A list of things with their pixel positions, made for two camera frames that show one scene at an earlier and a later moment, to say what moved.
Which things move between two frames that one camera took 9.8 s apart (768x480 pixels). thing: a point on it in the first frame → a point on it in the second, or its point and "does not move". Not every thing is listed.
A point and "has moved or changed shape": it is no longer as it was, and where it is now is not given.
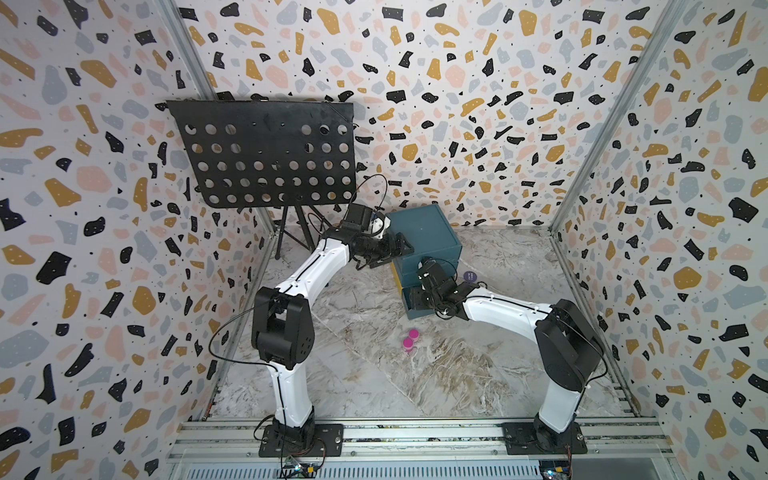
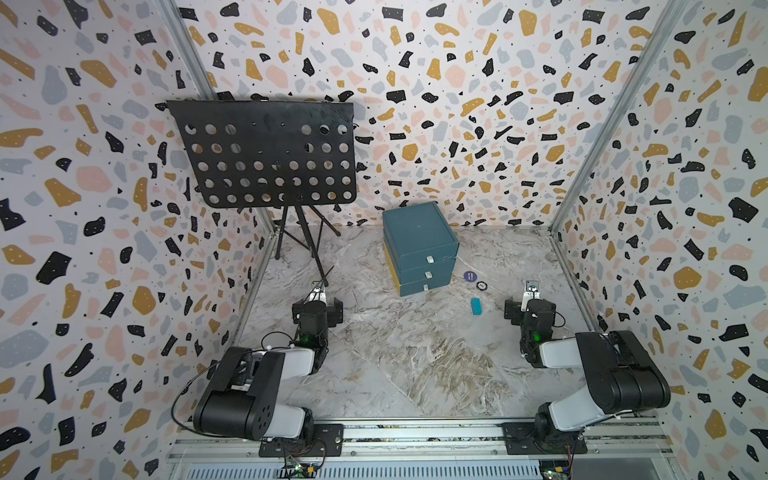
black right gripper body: (430, 301) → (518, 318)
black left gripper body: (381, 250) → (331, 316)
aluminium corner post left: (189, 49) does not move
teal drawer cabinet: (433, 237) has moved or changed shape
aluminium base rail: (630, 449) does not move
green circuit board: (299, 470) does not move
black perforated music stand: (271, 153) does not move
